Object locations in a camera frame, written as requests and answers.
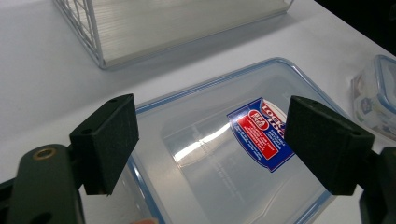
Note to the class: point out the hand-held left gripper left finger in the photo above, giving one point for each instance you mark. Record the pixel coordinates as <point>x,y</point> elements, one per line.
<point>104,140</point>

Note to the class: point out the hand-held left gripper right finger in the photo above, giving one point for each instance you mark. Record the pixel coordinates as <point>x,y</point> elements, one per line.
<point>327,140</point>

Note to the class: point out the small clear blue-rimmed food container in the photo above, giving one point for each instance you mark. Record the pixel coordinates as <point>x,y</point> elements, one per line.
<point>376,102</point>

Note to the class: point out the large clear blue-rimmed food container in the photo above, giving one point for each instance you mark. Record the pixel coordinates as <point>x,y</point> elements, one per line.
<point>218,174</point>

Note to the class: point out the white table mat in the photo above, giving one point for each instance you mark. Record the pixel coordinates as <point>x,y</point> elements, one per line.
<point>46,81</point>

